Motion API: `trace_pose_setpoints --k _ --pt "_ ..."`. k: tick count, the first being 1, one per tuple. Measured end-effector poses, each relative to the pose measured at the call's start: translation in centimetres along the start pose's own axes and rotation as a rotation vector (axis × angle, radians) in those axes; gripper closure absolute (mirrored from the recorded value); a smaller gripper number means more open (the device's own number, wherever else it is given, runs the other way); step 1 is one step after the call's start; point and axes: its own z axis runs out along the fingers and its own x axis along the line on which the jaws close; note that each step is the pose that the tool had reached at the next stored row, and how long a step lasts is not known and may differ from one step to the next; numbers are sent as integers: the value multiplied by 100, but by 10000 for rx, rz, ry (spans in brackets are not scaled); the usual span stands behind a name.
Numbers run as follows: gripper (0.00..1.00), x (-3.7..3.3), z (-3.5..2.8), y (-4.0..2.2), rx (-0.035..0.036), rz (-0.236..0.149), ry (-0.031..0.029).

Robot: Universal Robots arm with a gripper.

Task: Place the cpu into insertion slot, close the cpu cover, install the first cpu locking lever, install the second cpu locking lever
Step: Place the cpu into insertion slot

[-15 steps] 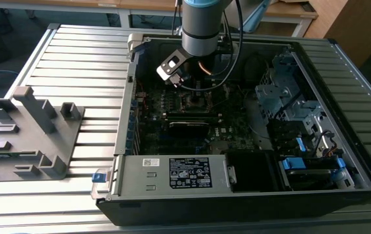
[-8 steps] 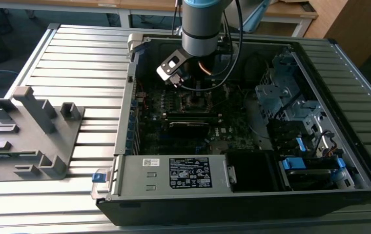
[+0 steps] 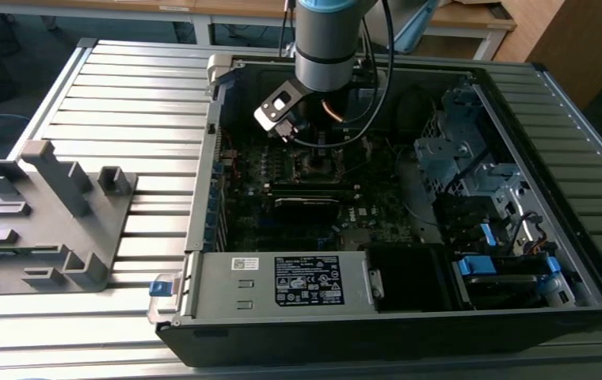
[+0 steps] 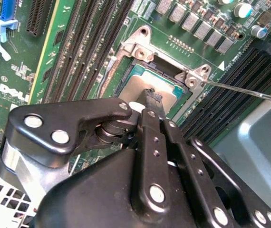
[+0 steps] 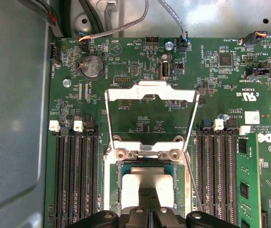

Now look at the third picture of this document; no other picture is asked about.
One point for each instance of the black PC case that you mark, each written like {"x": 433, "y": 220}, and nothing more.
{"x": 386, "y": 340}

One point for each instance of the grey metal support bracket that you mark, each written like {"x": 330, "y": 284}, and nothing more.
{"x": 412, "y": 190}

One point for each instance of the metal drive cage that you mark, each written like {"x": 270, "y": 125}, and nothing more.
{"x": 438, "y": 154}

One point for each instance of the black hard disk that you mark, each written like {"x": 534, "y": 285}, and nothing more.
{"x": 497, "y": 291}

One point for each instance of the black graphics card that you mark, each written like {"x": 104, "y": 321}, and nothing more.
{"x": 306, "y": 209}

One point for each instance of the green motherboard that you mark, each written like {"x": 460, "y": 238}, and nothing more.
{"x": 381, "y": 198}

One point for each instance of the grey plastic parts rack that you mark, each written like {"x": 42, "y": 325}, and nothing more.
{"x": 47, "y": 237}

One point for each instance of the CPU socket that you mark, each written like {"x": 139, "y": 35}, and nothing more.
{"x": 301, "y": 176}

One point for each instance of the silver chipset heatsink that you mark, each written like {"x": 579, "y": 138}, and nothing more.
{"x": 358, "y": 236}

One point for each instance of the wooden cabinet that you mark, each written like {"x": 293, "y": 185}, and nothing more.
{"x": 571, "y": 39}

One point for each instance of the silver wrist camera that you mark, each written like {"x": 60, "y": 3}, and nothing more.
{"x": 279, "y": 103}

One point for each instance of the black RAM slot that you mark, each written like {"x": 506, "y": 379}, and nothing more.
{"x": 311, "y": 184}
{"x": 311, "y": 195}
{"x": 311, "y": 192}
{"x": 311, "y": 188}

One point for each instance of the blue drive carrier latch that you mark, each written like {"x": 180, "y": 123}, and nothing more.
{"x": 486, "y": 234}
{"x": 474, "y": 264}
{"x": 552, "y": 264}

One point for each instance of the black plastic fan shroud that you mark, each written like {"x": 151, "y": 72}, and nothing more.
{"x": 412, "y": 277}

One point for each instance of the blue case latch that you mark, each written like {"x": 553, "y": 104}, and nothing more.
{"x": 159, "y": 288}

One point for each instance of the silver power supply unit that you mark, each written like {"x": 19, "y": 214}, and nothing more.
{"x": 217, "y": 289}

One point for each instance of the wooden desk white frame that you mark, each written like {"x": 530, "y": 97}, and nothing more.
{"x": 460, "y": 21}
{"x": 95, "y": 3}

